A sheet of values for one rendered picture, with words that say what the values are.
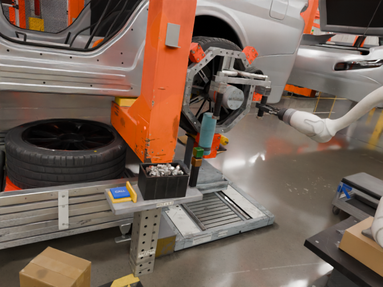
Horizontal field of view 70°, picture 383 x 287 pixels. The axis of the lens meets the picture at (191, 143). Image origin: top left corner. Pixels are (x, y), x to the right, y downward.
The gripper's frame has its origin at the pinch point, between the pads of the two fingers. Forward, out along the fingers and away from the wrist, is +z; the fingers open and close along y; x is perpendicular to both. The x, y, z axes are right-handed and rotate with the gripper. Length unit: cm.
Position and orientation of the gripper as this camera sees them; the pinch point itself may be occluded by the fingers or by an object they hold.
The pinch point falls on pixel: (262, 106)
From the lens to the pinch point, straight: 175.1
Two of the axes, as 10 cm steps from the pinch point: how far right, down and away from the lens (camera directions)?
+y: 8.6, -0.4, 5.1
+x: 1.6, -9.3, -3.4
